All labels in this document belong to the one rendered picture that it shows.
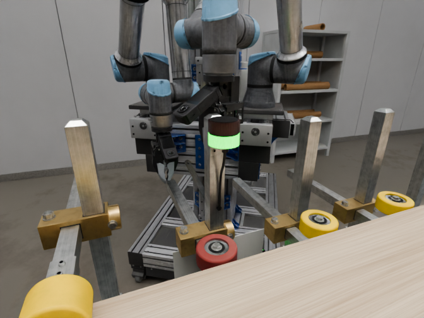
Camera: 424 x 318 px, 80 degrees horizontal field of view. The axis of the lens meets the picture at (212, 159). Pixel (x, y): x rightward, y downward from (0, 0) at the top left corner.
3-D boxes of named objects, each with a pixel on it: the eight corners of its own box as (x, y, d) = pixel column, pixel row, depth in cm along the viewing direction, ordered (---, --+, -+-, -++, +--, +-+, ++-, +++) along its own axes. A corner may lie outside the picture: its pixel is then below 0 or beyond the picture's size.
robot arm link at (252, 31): (224, 18, 69) (202, 12, 60) (264, 14, 64) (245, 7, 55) (223, 50, 72) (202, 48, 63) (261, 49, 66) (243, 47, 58)
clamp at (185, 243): (176, 244, 62) (175, 226, 60) (226, 231, 67) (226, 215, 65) (182, 260, 57) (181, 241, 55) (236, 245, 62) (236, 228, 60)
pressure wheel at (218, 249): (192, 280, 55) (190, 236, 51) (226, 270, 58) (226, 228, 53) (204, 312, 48) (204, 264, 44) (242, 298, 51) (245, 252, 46)
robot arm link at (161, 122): (174, 115, 84) (149, 117, 81) (175, 129, 86) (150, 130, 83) (169, 111, 91) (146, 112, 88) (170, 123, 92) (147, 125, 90)
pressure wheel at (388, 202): (371, 238, 68) (382, 201, 63) (366, 222, 74) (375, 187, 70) (407, 246, 65) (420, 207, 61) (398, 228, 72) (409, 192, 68)
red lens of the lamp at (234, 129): (203, 129, 50) (203, 117, 49) (231, 126, 52) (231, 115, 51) (215, 137, 45) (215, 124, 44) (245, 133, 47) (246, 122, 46)
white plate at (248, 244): (174, 281, 66) (172, 251, 63) (260, 255, 75) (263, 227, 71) (175, 283, 66) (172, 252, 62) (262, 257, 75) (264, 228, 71)
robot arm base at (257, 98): (243, 102, 128) (244, 82, 124) (274, 103, 125) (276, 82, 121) (240, 108, 114) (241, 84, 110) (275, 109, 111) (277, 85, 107)
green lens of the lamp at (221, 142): (204, 141, 51) (203, 130, 50) (231, 137, 53) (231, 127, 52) (214, 150, 45) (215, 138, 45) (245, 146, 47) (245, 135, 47)
